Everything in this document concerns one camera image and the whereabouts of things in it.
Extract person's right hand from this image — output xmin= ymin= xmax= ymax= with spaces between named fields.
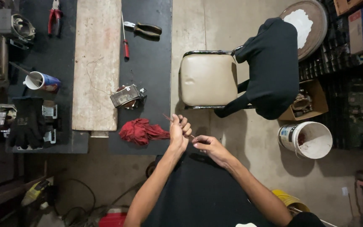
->
xmin=192 ymin=135 xmax=232 ymax=168

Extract person's left hand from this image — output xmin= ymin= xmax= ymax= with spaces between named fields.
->
xmin=169 ymin=114 xmax=193 ymax=153

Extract thin copper wire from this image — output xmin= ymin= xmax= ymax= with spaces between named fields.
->
xmin=163 ymin=114 xmax=196 ymax=139

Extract red cloth rag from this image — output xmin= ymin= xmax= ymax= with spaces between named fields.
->
xmin=119 ymin=118 xmax=171 ymax=146

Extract beige cushioned chair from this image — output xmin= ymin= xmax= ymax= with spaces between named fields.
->
xmin=179 ymin=50 xmax=255 ymax=110

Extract small metal transformer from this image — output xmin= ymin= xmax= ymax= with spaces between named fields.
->
xmin=110 ymin=84 xmax=147 ymax=110

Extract person's black clothing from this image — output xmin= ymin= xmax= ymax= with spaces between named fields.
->
xmin=142 ymin=143 xmax=327 ymax=227

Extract black garment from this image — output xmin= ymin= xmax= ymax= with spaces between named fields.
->
xmin=214 ymin=17 xmax=300 ymax=120

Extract worn wooden board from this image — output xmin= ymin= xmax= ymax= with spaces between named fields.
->
xmin=71 ymin=0 xmax=122 ymax=132

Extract red plastic container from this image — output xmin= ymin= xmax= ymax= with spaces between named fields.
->
xmin=98 ymin=212 xmax=128 ymax=227

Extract white plastic bucket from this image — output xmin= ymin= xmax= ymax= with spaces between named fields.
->
xmin=277 ymin=121 xmax=333 ymax=159

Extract cardboard box of metal parts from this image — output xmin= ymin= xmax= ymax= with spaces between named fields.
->
xmin=278 ymin=79 xmax=329 ymax=121

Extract yellow plastic container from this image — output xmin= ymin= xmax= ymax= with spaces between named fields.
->
xmin=271 ymin=189 xmax=311 ymax=215

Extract white blue printed cup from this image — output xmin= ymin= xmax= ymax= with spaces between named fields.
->
xmin=23 ymin=71 xmax=62 ymax=93

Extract black work glove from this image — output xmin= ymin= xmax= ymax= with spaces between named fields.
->
xmin=9 ymin=96 xmax=47 ymax=149

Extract round metal tray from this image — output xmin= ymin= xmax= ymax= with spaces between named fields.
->
xmin=279 ymin=0 xmax=328 ymax=62

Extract yellow power tool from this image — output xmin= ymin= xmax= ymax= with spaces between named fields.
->
xmin=21 ymin=180 xmax=51 ymax=207

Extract stack of black crates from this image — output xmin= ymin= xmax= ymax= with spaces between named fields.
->
xmin=298 ymin=0 xmax=363 ymax=150

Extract grey metal motor housing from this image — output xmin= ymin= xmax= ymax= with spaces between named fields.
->
xmin=11 ymin=13 xmax=36 ymax=41

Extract brown cardboard carton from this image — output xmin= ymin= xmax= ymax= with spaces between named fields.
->
xmin=333 ymin=0 xmax=363 ymax=16

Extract black handled pliers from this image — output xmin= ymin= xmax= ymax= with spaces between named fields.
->
xmin=124 ymin=21 xmax=163 ymax=39

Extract red handled screwdriver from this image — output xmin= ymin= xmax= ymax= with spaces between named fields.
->
xmin=121 ymin=12 xmax=130 ymax=60

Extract metal bracket parts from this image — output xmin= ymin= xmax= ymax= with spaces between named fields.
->
xmin=0 ymin=100 xmax=58 ymax=151

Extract black cable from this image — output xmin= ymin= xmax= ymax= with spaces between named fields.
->
xmin=52 ymin=178 xmax=147 ymax=227

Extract red handled pliers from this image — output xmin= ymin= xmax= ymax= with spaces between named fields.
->
xmin=47 ymin=0 xmax=64 ymax=36

